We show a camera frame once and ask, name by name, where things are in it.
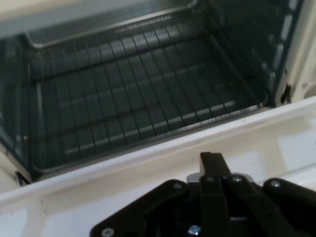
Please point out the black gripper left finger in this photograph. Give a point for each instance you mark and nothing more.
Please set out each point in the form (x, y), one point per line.
(148, 209)

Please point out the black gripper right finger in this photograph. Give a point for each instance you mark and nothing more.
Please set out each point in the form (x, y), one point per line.
(261, 209)

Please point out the cream toaster oven body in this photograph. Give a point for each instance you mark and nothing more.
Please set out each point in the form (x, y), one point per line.
(303, 49)

